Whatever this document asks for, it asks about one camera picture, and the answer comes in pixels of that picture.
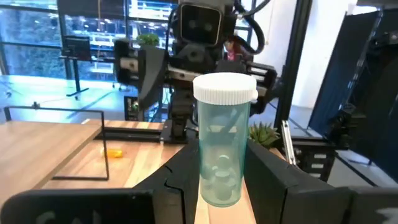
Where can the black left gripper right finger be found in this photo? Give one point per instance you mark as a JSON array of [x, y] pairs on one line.
[[280, 186]]

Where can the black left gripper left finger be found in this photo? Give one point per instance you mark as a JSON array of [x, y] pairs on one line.
[[174, 174]]

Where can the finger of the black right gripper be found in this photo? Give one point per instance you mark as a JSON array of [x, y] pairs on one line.
[[150, 77], [231, 67]]

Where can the green medicine bottle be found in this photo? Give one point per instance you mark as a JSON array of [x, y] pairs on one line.
[[224, 140]]

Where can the small orange medicine bottle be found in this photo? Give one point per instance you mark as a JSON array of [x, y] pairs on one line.
[[114, 153]]

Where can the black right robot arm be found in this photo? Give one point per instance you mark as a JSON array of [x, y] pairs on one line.
[[182, 109]]

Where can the wooden shelf with black legs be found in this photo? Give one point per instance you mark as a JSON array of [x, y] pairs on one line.
[[37, 149]]

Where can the green potted plant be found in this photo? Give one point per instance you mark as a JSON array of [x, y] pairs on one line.
[[148, 39]]

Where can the small black control box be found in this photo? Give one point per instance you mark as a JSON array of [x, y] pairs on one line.
[[131, 107]]

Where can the black rack with white labels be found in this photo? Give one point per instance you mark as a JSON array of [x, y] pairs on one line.
[[314, 158]]

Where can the black monitor on stand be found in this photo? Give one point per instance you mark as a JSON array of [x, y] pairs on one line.
[[76, 48]]

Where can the green artificial succulent plant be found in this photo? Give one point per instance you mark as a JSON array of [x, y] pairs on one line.
[[263, 134]]

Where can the dark blue partition panel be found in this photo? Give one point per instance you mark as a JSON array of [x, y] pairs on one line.
[[339, 71]]

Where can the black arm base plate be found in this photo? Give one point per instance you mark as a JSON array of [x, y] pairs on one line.
[[169, 137]]

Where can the silver aluminium bracket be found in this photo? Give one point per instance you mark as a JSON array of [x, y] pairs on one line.
[[287, 143]]

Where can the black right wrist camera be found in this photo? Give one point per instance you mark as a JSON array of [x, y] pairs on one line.
[[200, 23]]

